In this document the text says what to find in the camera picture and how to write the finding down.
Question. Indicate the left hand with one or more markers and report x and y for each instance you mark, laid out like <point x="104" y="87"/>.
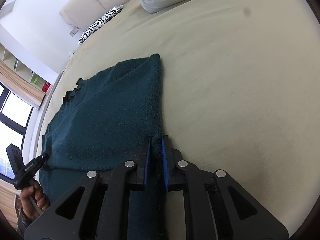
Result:
<point x="33" y="199"/>

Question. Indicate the zebra print pillow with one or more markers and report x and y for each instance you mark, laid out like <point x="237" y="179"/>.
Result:
<point x="100" y="22"/>

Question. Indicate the black framed window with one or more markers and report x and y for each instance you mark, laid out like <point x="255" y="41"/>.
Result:
<point x="15" y="115"/>

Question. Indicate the wall switch plate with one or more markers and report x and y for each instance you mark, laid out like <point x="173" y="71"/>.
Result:
<point x="73" y="32"/>

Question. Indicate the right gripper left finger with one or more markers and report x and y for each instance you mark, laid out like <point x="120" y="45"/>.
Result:
<point x="139" y="177"/>

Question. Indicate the beige bed with sheet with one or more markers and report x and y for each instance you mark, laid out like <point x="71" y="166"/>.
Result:
<point x="240" y="92"/>

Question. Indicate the dark green knit sweater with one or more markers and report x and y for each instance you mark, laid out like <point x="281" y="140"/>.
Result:
<point x="101" y="123"/>

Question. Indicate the red box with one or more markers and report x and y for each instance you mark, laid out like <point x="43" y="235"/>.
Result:
<point x="45" y="87"/>

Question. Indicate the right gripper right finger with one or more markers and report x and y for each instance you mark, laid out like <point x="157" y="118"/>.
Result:
<point x="173" y="179"/>

